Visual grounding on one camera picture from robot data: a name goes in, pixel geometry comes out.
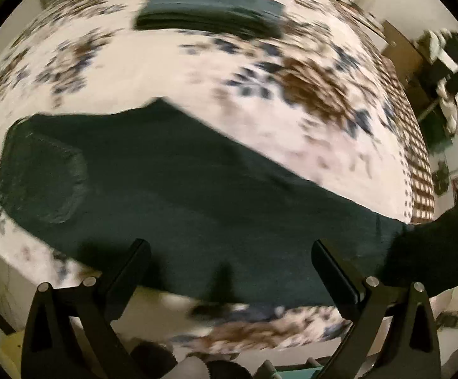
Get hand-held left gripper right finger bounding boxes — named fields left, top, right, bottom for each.
left=311, top=239, right=443, bottom=379

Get hanging black and white clothes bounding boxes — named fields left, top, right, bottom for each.
left=414, top=27, right=458, bottom=137

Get floral bed sheet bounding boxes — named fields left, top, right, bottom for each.
left=0, top=0, right=416, bottom=361

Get wooden cabinet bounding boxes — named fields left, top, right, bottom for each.
left=382, top=20, right=427, bottom=99

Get brown checkered mattress cover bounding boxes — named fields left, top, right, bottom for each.
left=378, top=56, right=437, bottom=224

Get folded dark green pants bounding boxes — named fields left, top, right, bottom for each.
left=133, top=0, right=286, bottom=41

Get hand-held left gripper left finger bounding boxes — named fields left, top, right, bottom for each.
left=21, top=238, right=152, bottom=379

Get yellow object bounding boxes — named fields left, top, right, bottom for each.
left=0, top=331, right=30, bottom=379

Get dark green pants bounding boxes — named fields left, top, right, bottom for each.
left=0, top=98, right=413, bottom=309
left=133, top=0, right=286, bottom=41

